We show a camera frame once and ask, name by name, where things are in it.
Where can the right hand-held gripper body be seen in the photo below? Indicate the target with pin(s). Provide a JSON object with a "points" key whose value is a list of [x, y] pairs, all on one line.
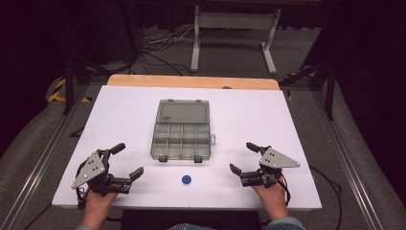
{"points": [[274, 159]]}

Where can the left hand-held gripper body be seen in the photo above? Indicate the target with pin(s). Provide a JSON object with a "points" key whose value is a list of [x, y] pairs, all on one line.
{"points": [[91, 167]]}

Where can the clear plastic organizer box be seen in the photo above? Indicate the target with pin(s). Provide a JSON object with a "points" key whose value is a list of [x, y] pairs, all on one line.
{"points": [[182, 140]]}

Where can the person's left hand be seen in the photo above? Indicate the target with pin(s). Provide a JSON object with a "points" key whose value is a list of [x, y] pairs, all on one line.
{"points": [[97, 204]]}

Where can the person's right hand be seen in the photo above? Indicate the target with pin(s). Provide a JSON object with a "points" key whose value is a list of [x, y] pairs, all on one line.
{"points": [[273, 198]]}

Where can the person's legs in jeans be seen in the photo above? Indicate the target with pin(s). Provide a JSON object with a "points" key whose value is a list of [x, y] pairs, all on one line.
{"points": [[191, 227]]}

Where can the yellow black floor tape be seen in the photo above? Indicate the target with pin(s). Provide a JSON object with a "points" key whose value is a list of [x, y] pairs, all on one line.
{"points": [[59, 92]]}

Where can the black metal stand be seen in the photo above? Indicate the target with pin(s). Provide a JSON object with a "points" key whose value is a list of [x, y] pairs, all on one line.
{"points": [[68, 83], [328, 86]]}

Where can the aluminium floor rail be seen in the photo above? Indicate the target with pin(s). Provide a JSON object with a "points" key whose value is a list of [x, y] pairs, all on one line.
{"points": [[35, 172], [348, 159]]}

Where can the white metal stand frame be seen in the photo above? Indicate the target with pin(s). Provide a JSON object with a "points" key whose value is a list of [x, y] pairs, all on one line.
{"points": [[234, 20]]}

